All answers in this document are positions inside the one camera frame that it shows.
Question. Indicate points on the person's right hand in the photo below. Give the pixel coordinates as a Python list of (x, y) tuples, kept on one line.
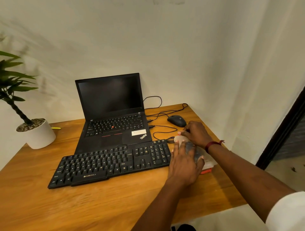
[(197, 134)]

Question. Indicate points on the person's left hand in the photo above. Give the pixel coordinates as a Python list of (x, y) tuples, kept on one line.
[(184, 166)]

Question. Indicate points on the black cleaning brush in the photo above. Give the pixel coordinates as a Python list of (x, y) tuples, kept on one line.
[(191, 150)]

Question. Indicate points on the clear lid with orange clips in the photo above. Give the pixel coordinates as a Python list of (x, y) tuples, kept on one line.
[(180, 138)]

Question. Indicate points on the clear plastic container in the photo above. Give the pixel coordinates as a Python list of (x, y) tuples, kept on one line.
[(210, 164)]

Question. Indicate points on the black keyboard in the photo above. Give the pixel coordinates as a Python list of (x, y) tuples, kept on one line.
[(109, 161)]

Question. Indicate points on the person's right forearm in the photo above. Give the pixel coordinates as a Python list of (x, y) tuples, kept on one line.
[(250, 176)]

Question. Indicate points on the person's left forearm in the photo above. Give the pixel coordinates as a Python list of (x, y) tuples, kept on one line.
[(157, 207)]

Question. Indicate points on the person's black trousers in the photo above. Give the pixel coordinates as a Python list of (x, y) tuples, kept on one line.
[(183, 227)]

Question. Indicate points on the person's white shirt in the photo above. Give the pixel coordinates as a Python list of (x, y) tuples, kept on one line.
[(286, 211)]

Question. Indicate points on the red wrist band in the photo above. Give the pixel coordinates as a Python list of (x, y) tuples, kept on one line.
[(210, 144)]

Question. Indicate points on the black computer mouse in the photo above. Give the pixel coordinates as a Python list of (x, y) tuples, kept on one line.
[(176, 120)]

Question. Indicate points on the black laptop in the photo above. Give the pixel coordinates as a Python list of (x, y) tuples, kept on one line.
[(112, 92)]

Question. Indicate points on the white plant pot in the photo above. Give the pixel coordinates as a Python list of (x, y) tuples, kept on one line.
[(39, 136)]

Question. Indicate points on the green leafy plant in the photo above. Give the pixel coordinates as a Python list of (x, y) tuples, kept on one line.
[(14, 85)]

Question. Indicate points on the black door frame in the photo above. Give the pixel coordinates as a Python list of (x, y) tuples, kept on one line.
[(281, 133)]

